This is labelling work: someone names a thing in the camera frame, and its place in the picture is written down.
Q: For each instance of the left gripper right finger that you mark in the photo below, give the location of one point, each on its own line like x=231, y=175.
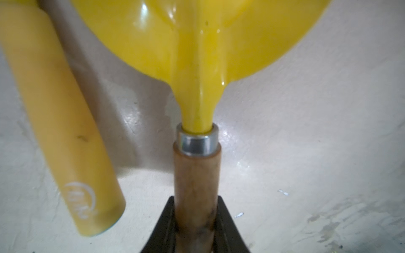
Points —
x=227, y=236

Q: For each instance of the yellow shovel wooden handle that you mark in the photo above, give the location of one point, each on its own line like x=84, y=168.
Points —
x=198, y=48

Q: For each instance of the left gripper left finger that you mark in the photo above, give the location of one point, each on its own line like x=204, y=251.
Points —
x=163, y=237

